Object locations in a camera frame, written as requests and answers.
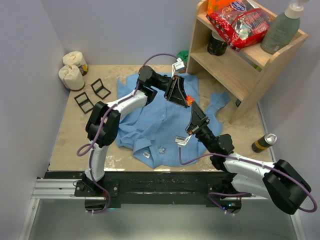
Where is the white cloth bag rear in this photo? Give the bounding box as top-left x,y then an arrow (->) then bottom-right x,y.
62,51 -> 88,76

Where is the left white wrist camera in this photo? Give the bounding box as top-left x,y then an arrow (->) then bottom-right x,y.
171,58 -> 187,76

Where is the dark jar on shelf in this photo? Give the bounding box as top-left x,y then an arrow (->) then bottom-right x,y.
207,31 -> 228,56

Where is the black stand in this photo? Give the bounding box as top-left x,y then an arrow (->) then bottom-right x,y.
90,78 -> 111,100
74,92 -> 94,115

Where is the white cloth bag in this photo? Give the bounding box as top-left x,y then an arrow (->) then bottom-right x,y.
58,64 -> 85,91
62,51 -> 88,76

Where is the green pump bottle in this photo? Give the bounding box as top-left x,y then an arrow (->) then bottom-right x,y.
261,0 -> 308,54

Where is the wooden shelf unit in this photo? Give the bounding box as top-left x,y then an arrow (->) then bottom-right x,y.
186,0 -> 309,123

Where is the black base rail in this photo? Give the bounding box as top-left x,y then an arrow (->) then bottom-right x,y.
44,171 -> 236,211

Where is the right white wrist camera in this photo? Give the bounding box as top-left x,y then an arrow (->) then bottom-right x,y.
175,135 -> 192,147

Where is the dark glass bottle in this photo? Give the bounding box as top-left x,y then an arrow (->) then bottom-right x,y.
251,133 -> 277,153

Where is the black stand front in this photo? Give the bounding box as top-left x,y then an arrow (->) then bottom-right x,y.
74,92 -> 94,115

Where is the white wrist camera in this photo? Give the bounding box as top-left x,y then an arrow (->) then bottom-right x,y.
171,58 -> 187,76
175,135 -> 192,147

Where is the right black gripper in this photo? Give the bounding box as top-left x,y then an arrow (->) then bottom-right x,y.
185,101 -> 216,154

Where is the green lidded container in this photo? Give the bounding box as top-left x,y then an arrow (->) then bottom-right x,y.
177,50 -> 189,63

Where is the blue button shirt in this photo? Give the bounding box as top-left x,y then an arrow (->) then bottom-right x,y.
115,73 -> 231,169

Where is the orange snack box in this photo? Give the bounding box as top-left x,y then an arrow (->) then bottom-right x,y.
207,0 -> 233,15

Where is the black stand rear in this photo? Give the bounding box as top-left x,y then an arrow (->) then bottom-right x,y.
90,78 -> 111,100

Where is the red candy bag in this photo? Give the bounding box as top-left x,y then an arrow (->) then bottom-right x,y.
206,0 -> 275,52

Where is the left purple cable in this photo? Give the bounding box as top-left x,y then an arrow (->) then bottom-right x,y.
76,53 -> 181,186

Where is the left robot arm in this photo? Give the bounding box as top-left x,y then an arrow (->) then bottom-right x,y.
77,62 -> 189,196

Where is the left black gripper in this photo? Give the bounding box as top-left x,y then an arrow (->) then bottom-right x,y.
150,74 -> 190,109

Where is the white cloth bag front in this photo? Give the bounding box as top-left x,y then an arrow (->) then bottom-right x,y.
58,64 -> 85,91

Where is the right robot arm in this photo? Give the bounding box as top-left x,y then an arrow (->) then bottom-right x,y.
185,102 -> 318,215

